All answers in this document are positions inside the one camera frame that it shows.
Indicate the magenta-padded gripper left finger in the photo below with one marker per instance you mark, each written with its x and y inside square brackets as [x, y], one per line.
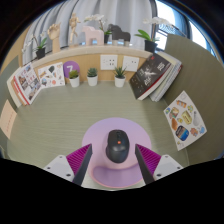
[60, 165]

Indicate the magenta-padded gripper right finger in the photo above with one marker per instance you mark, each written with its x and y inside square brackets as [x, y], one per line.
[165, 165]

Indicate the black computer mouse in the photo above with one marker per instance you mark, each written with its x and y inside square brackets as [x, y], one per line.
[117, 146]

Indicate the purple mouse pad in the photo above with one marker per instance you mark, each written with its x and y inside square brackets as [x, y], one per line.
[100, 133]

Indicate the colourful food sticker sheet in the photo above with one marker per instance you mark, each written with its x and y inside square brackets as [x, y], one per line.
[185, 121]

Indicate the beige booklet with red text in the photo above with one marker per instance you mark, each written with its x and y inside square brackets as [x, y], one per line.
[7, 118]

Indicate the tan cover book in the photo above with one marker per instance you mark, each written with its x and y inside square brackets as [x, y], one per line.
[16, 93]

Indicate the small plant in white pot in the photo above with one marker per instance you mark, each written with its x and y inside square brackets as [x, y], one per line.
[92, 80]
[120, 81]
[74, 81]

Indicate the photo cover book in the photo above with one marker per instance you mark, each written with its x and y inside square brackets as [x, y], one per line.
[28, 83]

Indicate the white sticker sheet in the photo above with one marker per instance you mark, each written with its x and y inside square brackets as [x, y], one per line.
[51, 75]

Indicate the black cover book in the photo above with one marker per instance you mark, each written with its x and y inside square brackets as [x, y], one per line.
[150, 75]

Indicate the green felt desk divider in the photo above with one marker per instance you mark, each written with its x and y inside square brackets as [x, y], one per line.
[8, 66]
[200, 76]

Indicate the purple round number sign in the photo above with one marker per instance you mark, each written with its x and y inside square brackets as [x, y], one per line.
[70, 66]

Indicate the white orchid in black pot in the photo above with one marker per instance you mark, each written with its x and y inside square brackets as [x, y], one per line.
[40, 53]

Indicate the large white orchid black pot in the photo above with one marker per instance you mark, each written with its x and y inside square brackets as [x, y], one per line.
[150, 45]

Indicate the wooden hand model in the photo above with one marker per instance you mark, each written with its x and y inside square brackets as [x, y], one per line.
[54, 35]

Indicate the pink wooden horse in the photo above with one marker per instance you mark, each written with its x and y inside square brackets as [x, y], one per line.
[93, 35]

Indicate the wooden mannequin figure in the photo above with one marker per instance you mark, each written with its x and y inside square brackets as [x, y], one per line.
[74, 26]

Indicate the black wooden horse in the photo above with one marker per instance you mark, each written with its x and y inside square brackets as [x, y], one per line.
[119, 33]

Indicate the white orchid behind horses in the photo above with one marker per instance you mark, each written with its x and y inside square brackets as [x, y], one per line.
[95, 17]

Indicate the dark framed window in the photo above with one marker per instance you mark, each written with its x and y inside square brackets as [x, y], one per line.
[173, 13]

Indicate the grey curtain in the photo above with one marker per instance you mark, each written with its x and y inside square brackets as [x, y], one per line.
[126, 13]

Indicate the white wall socket plate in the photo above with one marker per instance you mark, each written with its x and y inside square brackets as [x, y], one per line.
[131, 63]
[109, 62]

